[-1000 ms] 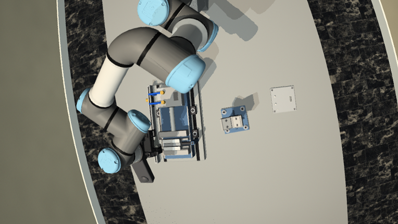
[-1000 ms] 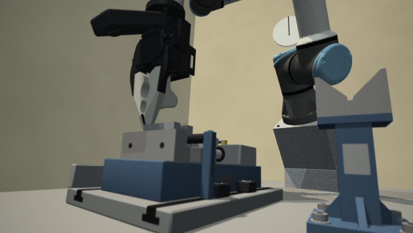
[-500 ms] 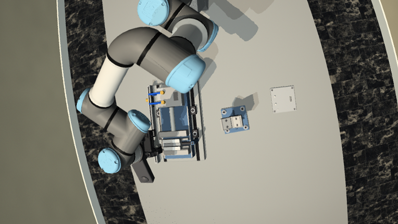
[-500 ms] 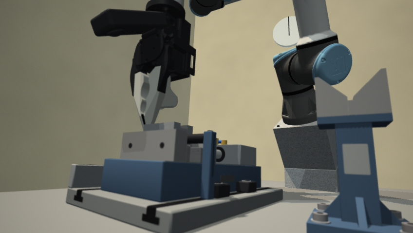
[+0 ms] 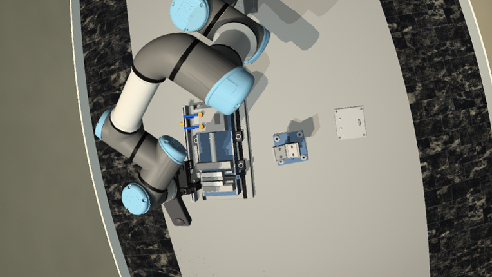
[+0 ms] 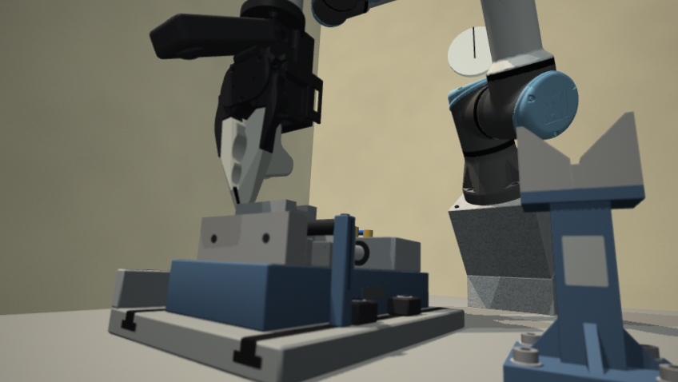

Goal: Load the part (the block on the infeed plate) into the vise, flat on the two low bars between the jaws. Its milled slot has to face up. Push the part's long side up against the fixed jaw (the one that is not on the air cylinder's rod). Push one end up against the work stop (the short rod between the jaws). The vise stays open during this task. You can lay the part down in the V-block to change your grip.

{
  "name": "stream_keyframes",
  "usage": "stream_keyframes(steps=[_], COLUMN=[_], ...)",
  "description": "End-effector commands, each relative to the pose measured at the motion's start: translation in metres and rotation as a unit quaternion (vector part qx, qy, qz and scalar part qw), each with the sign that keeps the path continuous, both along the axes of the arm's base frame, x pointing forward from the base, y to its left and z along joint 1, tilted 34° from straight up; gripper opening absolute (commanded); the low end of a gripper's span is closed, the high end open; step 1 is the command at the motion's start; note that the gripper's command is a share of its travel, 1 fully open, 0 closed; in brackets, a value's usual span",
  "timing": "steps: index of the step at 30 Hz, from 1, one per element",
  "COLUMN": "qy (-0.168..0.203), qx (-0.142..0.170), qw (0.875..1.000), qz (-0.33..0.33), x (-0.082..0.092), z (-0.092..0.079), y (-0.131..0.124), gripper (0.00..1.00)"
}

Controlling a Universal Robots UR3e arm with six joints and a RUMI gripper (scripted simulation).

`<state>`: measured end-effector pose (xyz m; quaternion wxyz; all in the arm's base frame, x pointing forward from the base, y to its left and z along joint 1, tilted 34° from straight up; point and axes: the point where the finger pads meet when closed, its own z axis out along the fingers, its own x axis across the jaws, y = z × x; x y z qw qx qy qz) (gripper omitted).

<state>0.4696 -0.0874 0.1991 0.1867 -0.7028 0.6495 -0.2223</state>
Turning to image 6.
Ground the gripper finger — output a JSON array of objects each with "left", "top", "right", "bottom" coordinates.
[
  {"left": 236, "top": 73, "right": 293, "bottom": 204},
  {"left": 214, "top": 95, "right": 247, "bottom": 208}
]

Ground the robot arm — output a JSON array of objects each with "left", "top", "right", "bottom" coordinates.
[{"left": 150, "top": 0, "right": 579, "bottom": 205}]

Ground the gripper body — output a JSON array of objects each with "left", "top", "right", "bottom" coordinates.
[{"left": 220, "top": 0, "right": 323, "bottom": 134}]

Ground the grey flat bar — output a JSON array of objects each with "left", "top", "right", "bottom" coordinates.
[{"left": 305, "top": 238, "right": 313, "bottom": 266}]

